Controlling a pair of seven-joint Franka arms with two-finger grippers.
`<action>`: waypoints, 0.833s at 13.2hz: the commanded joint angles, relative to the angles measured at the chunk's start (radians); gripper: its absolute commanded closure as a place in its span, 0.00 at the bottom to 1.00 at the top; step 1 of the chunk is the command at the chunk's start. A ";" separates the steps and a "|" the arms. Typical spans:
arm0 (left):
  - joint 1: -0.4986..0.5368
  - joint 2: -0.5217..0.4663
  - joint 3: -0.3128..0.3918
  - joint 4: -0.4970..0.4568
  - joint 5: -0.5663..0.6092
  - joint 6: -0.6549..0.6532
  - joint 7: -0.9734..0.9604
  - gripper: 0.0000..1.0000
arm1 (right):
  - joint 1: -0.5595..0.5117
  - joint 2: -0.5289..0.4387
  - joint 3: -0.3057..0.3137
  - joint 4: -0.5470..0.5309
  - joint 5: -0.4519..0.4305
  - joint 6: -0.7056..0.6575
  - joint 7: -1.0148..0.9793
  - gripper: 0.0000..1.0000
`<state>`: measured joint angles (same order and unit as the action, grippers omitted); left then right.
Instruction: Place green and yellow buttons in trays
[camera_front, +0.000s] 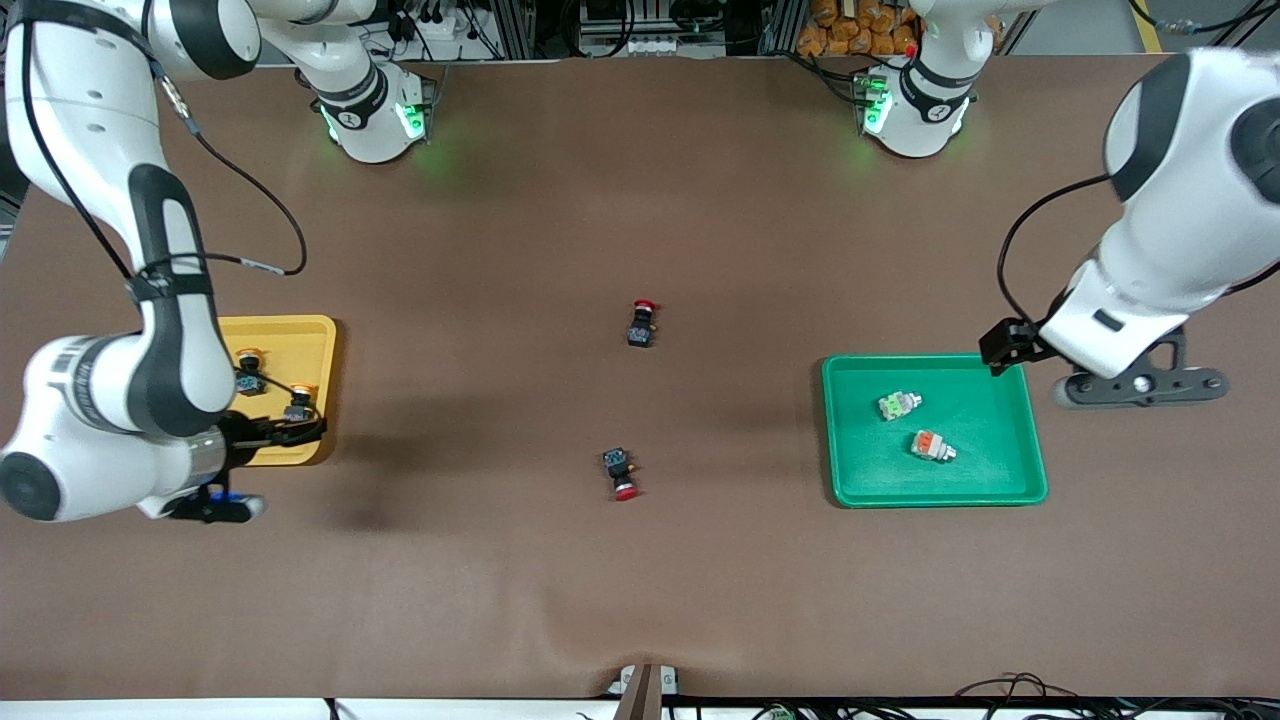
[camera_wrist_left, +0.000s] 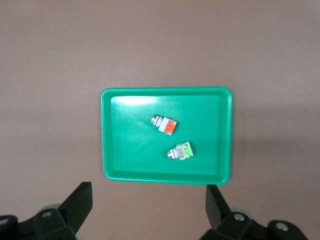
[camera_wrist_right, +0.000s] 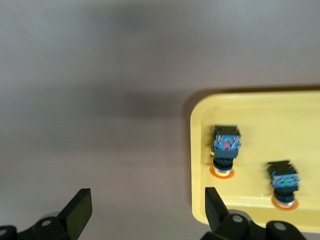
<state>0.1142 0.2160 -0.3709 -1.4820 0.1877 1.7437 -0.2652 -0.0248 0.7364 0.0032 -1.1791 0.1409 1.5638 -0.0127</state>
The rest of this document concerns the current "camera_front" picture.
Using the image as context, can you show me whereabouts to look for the yellow plastic tray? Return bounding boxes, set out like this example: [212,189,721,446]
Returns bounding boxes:
[215,315,338,468]

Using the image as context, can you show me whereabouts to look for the green plastic tray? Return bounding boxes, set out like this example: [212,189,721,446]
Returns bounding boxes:
[821,352,1049,509]

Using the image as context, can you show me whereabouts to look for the orange bagged items pile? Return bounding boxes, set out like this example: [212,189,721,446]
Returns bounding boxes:
[797,0,921,57]

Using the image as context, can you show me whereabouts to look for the brown table mat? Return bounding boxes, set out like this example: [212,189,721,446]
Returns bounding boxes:
[0,55,1280,701]

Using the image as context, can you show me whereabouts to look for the metal table clamp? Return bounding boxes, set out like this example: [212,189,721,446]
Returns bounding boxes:
[606,663,681,720]

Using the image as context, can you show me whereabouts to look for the white power strip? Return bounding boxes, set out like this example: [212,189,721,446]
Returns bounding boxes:
[578,35,723,57]

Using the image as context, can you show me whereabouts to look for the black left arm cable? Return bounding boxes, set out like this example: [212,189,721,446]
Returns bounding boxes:
[996,174,1115,326]

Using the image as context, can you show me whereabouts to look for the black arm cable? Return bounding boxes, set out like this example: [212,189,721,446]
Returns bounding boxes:
[150,60,308,277]
[996,174,1115,326]

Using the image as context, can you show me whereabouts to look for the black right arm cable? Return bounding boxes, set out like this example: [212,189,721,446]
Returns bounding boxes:
[150,60,308,277]

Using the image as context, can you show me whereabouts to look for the aluminium frame profile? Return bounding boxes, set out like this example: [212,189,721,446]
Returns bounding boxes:
[1197,0,1280,71]

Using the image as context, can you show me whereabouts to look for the black cable bundle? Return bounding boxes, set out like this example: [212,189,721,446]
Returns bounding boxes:
[950,672,1280,720]

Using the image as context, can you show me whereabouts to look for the black cable tangle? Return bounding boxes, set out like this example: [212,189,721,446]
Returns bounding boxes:
[385,0,501,61]

